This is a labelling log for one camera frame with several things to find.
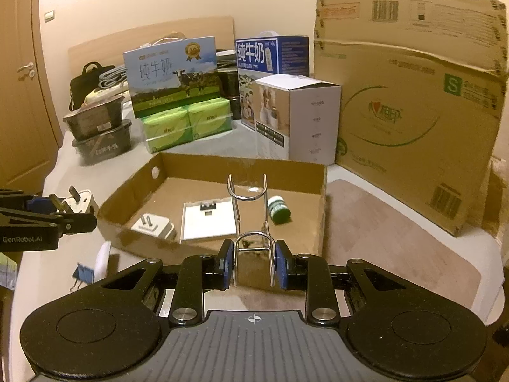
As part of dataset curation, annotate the grey folded towel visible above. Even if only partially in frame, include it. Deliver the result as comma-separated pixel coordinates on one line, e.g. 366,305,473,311
99,66,130,88

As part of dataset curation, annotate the green tissue pack bundle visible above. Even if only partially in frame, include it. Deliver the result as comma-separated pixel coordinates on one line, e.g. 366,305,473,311
141,97,232,154

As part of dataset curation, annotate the blue binder clip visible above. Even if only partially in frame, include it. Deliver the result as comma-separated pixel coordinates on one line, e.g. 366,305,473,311
72,263,95,292

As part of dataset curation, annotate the shallow cardboard tray box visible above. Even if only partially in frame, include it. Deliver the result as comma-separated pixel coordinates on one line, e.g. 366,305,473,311
97,152,327,259

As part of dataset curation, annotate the patterned cloth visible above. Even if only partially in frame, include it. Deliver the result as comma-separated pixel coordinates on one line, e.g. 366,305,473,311
0,252,18,287

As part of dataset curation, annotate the white humidifier product box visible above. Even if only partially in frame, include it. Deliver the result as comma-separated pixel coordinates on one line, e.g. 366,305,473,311
254,75,342,166

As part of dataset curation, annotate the blue milk carton box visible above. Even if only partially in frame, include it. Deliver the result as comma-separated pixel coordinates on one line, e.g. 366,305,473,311
234,35,310,132

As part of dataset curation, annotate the beige three-pin plug adapter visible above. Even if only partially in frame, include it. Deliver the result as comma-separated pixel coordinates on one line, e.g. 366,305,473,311
50,185,98,217

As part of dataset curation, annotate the wooden headboard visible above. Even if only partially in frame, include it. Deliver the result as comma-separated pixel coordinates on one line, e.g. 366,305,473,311
67,16,235,88

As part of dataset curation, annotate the large cardboard box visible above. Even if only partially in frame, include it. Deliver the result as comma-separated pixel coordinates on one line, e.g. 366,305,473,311
313,0,509,237

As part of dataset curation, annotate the green cow milk box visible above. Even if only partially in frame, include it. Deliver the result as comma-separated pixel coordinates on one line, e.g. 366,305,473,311
122,36,223,119

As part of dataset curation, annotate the green white small jar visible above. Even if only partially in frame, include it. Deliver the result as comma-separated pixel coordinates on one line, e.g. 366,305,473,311
267,196,292,224

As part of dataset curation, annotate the wooden room door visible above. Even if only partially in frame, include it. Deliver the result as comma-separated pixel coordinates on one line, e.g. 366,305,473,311
0,0,64,186

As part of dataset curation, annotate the white two-pin plug adapter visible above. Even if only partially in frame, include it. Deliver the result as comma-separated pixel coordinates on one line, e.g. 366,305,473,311
131,212,176,241

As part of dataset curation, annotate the white square switch panel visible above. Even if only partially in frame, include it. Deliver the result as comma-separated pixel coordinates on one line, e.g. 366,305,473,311
180,201,239,243

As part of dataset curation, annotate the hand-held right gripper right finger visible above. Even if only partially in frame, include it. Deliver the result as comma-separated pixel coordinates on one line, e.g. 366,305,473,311
275,239,418,326

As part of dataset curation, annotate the black bag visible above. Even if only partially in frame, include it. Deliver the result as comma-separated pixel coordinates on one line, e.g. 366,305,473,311
69,61,116,112

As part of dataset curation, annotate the metal wire holder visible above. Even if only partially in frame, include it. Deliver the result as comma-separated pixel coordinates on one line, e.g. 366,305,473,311
227,174,279,287

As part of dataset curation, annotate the black instant meal tub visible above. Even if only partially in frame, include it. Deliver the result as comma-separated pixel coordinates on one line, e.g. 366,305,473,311
72,119,133,166
63,96,124,142

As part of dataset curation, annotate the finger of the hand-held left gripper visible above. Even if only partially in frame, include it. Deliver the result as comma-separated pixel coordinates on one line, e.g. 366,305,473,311
0,189,56,213
0,206,98,236

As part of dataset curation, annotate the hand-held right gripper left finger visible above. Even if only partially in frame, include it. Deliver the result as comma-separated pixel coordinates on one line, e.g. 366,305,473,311
91,239,235,326

